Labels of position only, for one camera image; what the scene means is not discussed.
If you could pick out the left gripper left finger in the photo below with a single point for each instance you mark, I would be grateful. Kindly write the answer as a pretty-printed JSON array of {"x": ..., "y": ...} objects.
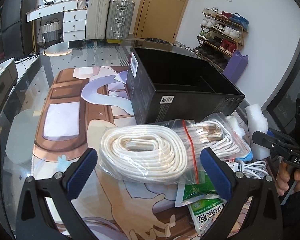
[{"x": 34, "y": 219}]

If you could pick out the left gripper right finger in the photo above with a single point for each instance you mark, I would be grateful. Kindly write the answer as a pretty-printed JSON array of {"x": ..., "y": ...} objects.
[{"x": 263, "y": 219}]

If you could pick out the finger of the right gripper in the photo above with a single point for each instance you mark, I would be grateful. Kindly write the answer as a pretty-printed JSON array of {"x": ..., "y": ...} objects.
[
  {"x": 272, "y": 143},
  {"x": 281, "y": 136}
]

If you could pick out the green medicine sachet pack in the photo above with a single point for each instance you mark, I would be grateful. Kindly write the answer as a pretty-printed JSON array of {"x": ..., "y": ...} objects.
[{"x": 204, "y": 212}]

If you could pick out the blue white soft toy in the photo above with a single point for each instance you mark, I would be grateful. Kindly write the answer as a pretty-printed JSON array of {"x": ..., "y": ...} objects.
[{"x": 239, "y": 135}]

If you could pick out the person's right hand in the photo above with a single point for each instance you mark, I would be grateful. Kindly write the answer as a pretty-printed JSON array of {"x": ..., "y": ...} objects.
[{"x": 283, "y": 177}]

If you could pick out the purple paper bag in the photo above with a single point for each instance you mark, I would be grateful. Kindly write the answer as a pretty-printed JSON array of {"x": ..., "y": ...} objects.
[{"x": 236, "y": 66}]

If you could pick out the shoe rack with shoes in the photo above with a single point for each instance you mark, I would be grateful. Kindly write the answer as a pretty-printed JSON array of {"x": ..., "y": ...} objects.
[{"x": 222, "y": 34}]

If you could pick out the black cardboard box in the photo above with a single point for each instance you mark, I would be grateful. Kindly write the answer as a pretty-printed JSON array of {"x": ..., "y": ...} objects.
[{"x": 164, "y": 86}]

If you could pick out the grey side cabinet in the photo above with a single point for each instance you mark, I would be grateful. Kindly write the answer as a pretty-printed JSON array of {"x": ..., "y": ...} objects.
[{"x": 8, "y": 79}]

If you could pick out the wooden door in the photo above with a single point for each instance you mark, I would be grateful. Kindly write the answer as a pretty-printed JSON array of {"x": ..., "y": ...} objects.
[{"x": 159, "y": 19}]

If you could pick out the silver aluminium suitcase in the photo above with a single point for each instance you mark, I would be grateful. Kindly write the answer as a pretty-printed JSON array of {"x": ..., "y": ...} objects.
[{"x": 119, "y": 19}]

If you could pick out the black refrigerator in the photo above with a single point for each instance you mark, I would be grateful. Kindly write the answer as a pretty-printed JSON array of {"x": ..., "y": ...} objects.
[{"x": 16, "y": 39}]

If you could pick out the woven laundry basket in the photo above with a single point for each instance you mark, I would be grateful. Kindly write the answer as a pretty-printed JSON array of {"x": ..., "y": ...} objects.
[{"x": 51, "y": 32}]

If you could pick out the white suitcase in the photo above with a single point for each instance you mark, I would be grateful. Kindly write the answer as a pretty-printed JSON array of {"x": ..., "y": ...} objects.
[{"x": 97, "y": 12}]

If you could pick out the white drawer desk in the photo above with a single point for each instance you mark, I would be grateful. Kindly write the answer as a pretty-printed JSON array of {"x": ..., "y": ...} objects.
[{"x": 72, "y": 14}]

